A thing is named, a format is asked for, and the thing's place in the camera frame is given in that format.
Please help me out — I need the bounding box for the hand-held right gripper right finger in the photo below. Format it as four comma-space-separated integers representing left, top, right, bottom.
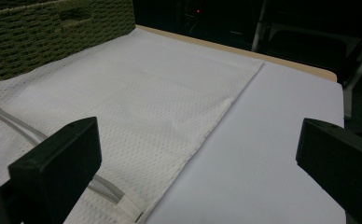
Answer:
296, 118, 362, 224

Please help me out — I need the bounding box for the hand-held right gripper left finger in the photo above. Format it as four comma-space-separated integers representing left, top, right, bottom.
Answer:
7, 117, 103, 224

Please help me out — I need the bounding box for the white and black mesh garment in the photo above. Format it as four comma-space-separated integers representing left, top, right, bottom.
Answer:
0, 27, 265, 224

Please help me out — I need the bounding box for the white board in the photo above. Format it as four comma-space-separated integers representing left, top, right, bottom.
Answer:
145, 61, 347, 224

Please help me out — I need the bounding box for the black folding chair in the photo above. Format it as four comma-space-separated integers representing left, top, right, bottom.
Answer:
267, 22, 350, 71

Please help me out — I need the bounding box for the green woven basket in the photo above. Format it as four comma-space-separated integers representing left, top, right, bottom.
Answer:
0, 0, 137, 83

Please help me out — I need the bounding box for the black equipment with red light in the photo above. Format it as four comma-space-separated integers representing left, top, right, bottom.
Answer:
132, 0, 255, 49

